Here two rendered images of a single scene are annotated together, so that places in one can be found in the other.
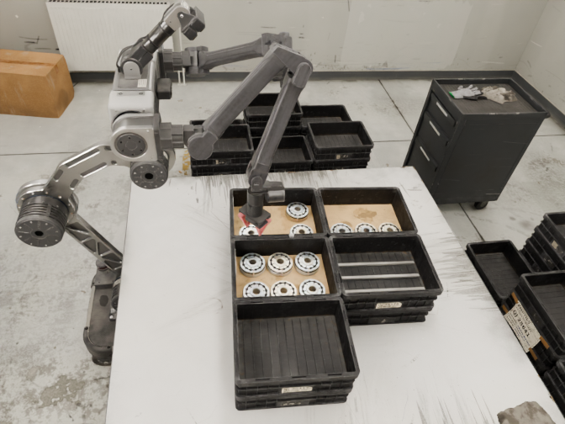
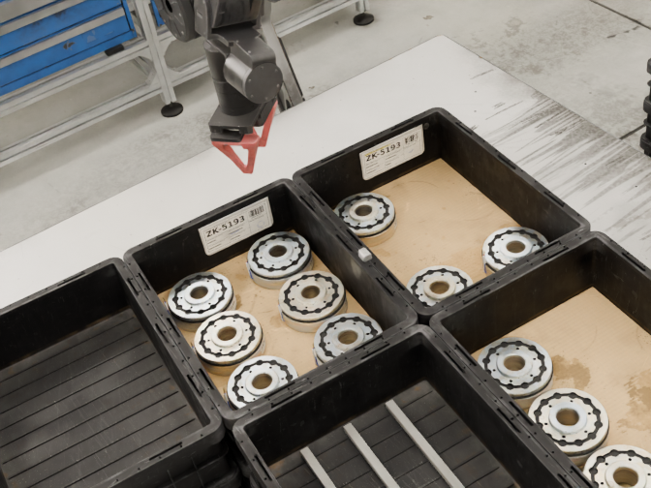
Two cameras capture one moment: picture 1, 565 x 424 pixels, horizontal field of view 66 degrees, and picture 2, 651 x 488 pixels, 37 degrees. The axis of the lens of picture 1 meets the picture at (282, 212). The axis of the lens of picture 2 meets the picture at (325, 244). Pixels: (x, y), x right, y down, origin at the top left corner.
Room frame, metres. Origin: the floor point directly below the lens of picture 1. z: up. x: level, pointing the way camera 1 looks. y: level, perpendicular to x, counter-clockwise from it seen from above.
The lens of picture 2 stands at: (0.95, -1.06, 1.92)
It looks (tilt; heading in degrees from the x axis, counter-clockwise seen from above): 42 degrees down; 79
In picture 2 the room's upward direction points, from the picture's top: 11 degrees counter-clockwise
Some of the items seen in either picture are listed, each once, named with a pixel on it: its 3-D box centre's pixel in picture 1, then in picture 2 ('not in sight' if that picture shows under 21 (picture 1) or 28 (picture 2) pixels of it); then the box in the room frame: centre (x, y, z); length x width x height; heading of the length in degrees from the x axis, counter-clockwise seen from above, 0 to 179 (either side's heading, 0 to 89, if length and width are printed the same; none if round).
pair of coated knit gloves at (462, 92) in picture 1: (466, 91); not in sight; (2.73, -1.13, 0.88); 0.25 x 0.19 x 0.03; 104
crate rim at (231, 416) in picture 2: (283, 267); (262, 289); (1.05, -0.03, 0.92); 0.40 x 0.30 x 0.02; 101
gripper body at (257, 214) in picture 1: (255, 208); (237, 93); (1.10, 0.10, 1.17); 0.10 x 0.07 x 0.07; 56
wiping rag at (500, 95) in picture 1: (499, 92); not in sight; (2.76, -1.36, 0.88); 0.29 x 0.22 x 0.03; 104
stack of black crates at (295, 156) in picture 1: (278, 168); not in sight; (2.40, 0.06, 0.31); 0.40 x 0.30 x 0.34; 104
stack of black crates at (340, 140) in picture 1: (335, 160); not in sight; (2.50, -0.33, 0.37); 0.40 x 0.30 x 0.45; 104
